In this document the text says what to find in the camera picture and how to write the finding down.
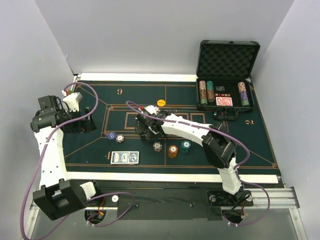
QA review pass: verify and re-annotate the black poker chip case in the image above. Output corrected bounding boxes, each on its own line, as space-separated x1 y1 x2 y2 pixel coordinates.
195 40 260 121

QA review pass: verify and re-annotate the yellow round dealer button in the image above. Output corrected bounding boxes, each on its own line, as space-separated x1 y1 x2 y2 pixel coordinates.
157 99 166 107

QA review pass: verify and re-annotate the green chip stack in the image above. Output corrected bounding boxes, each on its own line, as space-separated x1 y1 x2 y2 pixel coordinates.
180 140 191 154

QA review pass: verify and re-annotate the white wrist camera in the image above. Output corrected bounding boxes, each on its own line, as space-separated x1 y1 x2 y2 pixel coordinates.
62 92 83 112
145 105 160 115

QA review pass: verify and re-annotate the blue playing card box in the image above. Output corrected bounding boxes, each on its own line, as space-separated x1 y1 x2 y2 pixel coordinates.
110 151 140 165

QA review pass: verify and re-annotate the red card deck in case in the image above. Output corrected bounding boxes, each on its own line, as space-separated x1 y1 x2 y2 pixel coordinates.
215 97 233 107

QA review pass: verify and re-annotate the purple small blind button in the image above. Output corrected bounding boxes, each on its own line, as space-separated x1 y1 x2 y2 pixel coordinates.
107 131 117 140

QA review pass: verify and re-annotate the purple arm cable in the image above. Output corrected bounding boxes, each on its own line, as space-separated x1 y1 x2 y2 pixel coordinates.
19 81 137 238
126 100 271 227

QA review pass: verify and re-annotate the brown chip row in case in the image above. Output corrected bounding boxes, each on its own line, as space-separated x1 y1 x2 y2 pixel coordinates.
199 80 208 105

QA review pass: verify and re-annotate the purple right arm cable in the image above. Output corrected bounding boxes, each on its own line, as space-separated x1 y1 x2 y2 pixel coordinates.
126 100 271 227

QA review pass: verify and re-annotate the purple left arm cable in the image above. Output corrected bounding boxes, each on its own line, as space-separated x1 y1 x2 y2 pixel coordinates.
19 81 137 238

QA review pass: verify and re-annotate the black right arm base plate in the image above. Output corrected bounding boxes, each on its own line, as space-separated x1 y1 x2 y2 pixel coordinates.
206 189 254 207

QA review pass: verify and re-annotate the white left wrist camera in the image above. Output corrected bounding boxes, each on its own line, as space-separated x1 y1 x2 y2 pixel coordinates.
62 92 83 112

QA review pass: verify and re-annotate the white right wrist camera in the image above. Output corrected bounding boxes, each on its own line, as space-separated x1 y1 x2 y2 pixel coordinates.
145 105 160 115

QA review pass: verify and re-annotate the red five chip stack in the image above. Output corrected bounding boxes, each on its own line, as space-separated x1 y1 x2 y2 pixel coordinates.
168 145 178 159

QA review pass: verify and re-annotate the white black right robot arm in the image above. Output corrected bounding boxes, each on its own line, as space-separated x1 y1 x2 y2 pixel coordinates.
135 110 242 205

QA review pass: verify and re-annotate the dark green poker mat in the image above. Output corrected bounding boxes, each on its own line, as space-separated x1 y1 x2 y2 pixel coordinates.
62 79 279 176

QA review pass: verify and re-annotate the aluminium mounting rail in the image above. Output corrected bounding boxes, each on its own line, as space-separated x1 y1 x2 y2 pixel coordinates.
29 186 300 210

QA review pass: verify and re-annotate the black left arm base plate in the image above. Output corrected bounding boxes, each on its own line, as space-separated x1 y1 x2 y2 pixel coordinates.
85 189 119 207

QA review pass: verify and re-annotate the purple brown chip row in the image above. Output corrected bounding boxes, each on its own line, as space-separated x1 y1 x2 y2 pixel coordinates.
238 82 250 107

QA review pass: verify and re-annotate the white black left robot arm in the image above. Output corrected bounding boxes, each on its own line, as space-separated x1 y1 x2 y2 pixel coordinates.
30 93 103 220

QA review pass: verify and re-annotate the green brown chip row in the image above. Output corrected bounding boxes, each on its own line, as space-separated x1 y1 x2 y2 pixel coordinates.
206 81 215 103

